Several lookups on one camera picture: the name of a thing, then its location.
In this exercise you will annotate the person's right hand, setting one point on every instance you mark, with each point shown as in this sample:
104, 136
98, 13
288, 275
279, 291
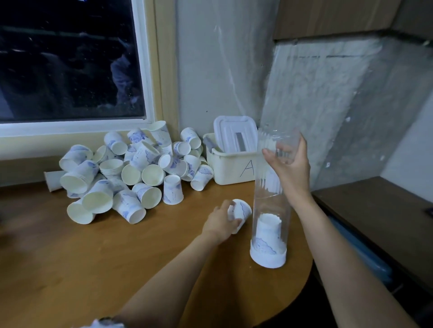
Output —
294, 179

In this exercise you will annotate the person's left hand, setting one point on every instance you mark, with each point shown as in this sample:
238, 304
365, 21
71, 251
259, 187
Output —
220, 226

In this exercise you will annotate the single blue-printed paper cup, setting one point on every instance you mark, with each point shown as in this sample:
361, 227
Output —
242, 209

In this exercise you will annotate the clear tube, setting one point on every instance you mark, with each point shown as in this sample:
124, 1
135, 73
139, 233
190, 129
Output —
269, 203

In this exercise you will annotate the nested stack of paper cups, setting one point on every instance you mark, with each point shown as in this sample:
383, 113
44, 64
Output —
268, 233

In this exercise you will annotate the pile of paper cups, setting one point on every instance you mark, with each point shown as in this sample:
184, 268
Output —
122, 179

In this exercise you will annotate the person's right forearm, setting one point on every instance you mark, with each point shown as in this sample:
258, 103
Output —
352, 270

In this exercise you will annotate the person's left forearm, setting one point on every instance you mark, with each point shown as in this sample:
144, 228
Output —
169, 287

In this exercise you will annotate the person's grey shirt sleeve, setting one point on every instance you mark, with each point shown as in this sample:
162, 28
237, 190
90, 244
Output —
103, 324

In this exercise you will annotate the translucent plastic box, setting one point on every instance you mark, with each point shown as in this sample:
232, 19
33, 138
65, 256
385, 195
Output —
230, 169

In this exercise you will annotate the white plastic lid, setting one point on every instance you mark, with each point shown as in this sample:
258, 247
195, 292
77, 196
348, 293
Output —
235, 134

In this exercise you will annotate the dark wooden side counter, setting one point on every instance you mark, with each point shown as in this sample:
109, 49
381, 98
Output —
379, 216

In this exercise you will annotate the blue bin with tan rim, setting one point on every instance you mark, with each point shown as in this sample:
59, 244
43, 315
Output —
365, 253

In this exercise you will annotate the black object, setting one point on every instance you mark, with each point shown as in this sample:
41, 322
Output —
429, 211

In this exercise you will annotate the white framed window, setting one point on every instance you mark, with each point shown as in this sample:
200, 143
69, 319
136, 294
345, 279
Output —
74, 67

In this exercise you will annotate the brown wooden wall cabinet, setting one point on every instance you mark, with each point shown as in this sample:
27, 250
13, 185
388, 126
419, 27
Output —
338, 17

